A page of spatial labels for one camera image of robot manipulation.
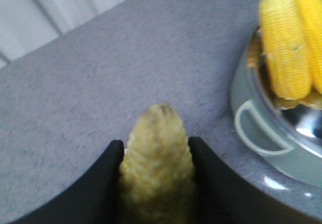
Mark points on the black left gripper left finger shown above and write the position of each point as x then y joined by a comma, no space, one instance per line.
92,198

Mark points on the grey pleated curtain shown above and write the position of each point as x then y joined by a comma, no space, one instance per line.
29,24

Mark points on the pale yellow corn cob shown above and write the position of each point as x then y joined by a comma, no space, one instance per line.
157,175

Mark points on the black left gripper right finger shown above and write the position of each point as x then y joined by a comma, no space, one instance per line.
225,197

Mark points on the bright yellow corn cob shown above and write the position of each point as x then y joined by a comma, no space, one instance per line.
310,15

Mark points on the light green electric cooking pot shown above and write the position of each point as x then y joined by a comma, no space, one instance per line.
285,133

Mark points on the orange-yellow corn cob back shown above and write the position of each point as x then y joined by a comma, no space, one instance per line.
285,49

